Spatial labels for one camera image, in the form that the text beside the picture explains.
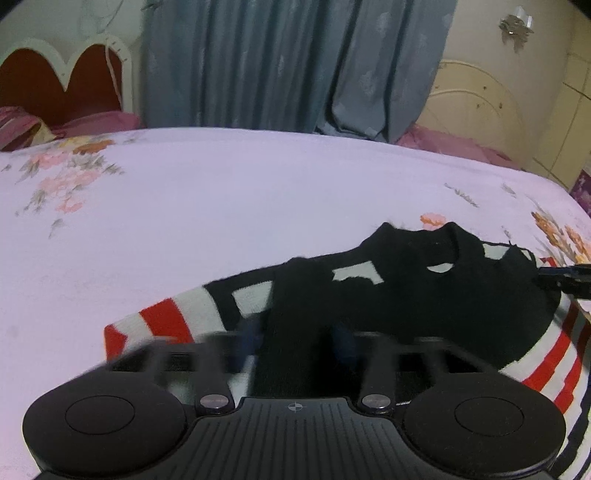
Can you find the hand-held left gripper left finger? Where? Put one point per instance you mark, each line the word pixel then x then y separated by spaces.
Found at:
pixel 250 339

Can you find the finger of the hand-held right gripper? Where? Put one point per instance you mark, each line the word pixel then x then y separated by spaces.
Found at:
pixel 568 275

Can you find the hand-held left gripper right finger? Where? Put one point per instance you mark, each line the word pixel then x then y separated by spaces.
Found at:
pixel 342 342

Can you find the striped knit sweater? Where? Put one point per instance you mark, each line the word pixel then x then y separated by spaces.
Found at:
pixel 415 286

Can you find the floral bed sheet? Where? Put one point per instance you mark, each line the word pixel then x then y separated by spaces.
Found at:
pixel 231 207

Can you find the pink blanket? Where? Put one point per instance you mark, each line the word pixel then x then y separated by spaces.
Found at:
pixel 452 145

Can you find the cream wardrobe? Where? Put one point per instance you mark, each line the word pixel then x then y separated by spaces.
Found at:
pixel 570 101

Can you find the cream arched headboard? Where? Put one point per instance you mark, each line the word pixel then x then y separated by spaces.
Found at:
pixel 475 106

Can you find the pink pillow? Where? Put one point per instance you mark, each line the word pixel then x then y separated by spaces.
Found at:
pixel 99 123

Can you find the blue-grey patterned curtain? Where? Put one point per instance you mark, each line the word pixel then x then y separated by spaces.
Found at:
pixel 286 64

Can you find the striped purple pillow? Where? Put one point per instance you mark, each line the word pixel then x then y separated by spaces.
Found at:
pixel 21 127

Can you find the red heart-shaped headboard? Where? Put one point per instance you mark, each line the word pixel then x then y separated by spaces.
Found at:
pixel 41 87

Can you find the glass wall lamp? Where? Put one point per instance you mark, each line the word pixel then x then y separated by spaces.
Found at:
pixel 516 22

